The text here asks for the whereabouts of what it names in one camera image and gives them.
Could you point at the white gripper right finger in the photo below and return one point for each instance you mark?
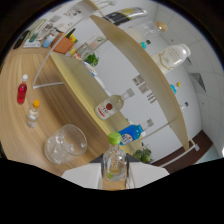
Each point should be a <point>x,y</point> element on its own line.
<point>148,173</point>

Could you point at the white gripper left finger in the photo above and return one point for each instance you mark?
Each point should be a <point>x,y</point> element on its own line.
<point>83,175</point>

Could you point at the clear bottle green cap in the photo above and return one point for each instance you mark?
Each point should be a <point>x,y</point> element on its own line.
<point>114,161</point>

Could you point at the small red liquid bottle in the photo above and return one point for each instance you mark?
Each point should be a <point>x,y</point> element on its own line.
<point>22,94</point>

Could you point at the clear glass with ice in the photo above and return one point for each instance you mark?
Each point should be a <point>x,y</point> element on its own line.
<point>63,146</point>

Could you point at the blue liquid bottle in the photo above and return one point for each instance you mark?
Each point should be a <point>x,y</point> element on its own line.
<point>130,134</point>

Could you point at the brown door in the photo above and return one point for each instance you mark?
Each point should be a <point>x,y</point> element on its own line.
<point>190,151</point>

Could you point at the clear bottle red label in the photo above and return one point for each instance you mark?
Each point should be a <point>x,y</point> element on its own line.
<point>108,107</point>

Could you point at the clear bottle blue cap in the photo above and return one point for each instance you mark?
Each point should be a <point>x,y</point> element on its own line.
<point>183,106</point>

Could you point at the small blue bottle yellow cap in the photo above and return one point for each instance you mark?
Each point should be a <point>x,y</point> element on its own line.
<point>174,88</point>

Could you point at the two-tier wooden shelf rack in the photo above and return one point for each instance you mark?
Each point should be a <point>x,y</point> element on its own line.
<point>146,73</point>

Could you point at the ceiling air vent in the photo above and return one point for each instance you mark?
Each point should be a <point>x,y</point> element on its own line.
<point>198,82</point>

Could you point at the blue patterned bowl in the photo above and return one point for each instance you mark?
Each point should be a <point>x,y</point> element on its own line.
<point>90,69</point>

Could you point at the green potted plant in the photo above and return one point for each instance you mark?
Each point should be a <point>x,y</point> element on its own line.
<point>91,59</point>

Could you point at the large white bottle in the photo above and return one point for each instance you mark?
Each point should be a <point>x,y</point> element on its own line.
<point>170,59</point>

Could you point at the small teal bottle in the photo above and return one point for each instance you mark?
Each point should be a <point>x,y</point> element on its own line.
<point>144,44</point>

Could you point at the light blue white canister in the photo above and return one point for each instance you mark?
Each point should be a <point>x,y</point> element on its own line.
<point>49,41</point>

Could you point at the white scale tray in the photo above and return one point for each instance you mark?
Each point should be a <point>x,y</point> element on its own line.
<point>31,43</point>

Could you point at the clear bottle tan lid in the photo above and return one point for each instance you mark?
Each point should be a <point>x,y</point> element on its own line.
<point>148,29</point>

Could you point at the black handbag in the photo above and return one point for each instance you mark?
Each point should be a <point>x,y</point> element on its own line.
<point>20,39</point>

